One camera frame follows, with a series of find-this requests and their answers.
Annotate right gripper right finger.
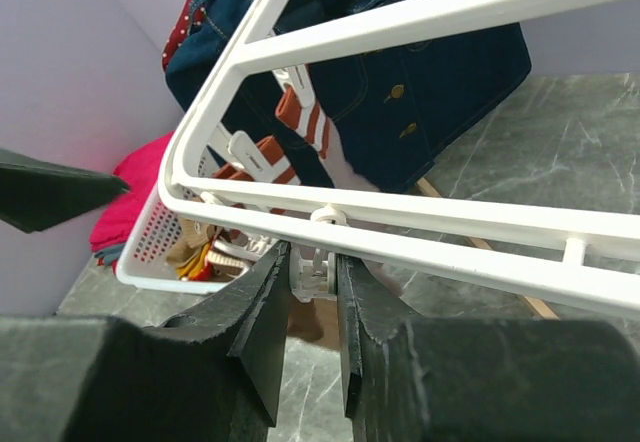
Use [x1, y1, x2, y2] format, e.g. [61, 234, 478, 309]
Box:
[335, 255, 639, 441]

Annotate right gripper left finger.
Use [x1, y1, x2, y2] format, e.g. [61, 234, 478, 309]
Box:
[1, 242, 290, 441]

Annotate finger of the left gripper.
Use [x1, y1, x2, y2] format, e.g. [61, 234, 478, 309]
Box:
[1, 149, 130, 233]

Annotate tan stocking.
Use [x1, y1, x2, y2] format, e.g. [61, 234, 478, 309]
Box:
[287, 296, 340, 351]
[166, 217, 217, 268]

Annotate white plastic clip hanger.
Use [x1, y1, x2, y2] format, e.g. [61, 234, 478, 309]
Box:
[158, 0, 639, 318]

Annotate beige striped-cuff sock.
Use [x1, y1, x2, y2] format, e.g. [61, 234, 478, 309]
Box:
[275, 87, 379, 192]
[207, 132, 335, 303]

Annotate grey folded cloth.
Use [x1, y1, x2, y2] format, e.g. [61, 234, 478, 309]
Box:
[93, 243, 125, 269]

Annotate pink folded cloth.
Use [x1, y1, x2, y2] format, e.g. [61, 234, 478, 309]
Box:
[89, 132, 173, 258]

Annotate mustard yellow sock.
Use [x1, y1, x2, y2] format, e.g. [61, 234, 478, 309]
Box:
[176, 243, 212, 282]

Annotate white laundry basket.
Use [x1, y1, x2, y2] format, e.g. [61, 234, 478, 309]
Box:
[115, 184, 227, 296]

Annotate red polka dot garment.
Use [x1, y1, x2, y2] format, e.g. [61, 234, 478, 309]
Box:
[161, 0, 204, 71]

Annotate dark blue denim garment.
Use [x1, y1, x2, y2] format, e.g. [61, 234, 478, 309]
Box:
[164, 0, 531, 193]

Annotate wooden clothes rack frame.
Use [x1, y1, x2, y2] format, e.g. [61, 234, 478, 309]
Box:
[414, 176, 561, 321]

